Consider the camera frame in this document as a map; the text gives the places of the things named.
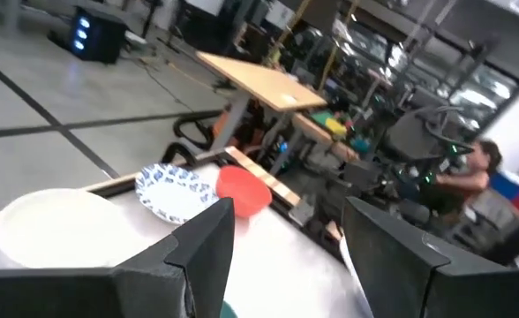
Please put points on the large white bowl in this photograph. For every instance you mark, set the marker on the large white bowl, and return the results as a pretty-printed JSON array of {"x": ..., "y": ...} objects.
[{"x": 56, "y": 225}]

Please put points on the grey office chair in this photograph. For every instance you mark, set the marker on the grey office chair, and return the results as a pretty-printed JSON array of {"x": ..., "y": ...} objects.
[{"x": 409, "y": 137}]

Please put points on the grey metal corner bracket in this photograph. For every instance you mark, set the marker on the grey metal corner bracket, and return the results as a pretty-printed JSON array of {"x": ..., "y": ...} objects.
[{"x": 301, "y": 212}]

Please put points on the person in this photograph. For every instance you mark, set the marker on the person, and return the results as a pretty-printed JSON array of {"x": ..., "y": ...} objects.
[{"x": 462, "y": 181}]

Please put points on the yellow block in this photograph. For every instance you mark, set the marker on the yellow block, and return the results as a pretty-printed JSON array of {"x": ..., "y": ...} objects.
[{"x": 336, "y": 127}]

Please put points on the black box with blue lights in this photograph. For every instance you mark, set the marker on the black box with blue lights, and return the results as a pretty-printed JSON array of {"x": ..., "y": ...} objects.
[{"x": 98, "y": 37}]

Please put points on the green block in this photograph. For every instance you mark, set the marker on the green block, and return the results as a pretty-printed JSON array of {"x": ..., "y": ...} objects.
[{"x": 321, "y": 117}]

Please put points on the light wooden desk grey legs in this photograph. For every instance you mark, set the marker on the light wooden desk grey legs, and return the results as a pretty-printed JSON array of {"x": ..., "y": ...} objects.
[{"x": 264, "y": 81}]

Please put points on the metal storage rack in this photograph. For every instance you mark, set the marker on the metal storage rack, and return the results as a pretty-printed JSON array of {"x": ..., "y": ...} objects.
[{"x": 418, "y": 53}]

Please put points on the blue white patterned bowl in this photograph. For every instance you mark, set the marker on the blue white patterned bowl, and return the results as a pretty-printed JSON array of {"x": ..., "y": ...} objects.
[{"x": 171, "y": 194}]

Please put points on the orange bowl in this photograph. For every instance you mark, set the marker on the orange bowl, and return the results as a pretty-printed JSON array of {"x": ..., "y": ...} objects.
[{"x": 244, "y": 190}]

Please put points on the wooden table border black rail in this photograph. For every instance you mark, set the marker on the wooden table border black rail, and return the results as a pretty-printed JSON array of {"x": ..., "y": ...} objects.
[{"x": 259, "y": 174}]

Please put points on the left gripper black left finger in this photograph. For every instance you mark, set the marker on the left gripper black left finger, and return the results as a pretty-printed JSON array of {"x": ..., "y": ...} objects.
[{"x": 162, "y": 282}]

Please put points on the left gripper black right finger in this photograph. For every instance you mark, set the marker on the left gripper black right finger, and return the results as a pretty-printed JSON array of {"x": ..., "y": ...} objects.
[{"x": 400, "y": 274}]

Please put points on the cluttered wooden desk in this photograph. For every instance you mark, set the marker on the cluttered wooden desk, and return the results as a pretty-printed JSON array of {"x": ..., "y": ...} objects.
[{"x": 317, "y": 130}]

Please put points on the blue and red box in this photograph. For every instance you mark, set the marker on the blue and red box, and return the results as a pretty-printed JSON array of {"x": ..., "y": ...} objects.
[{"x": 513, "y": 191}]

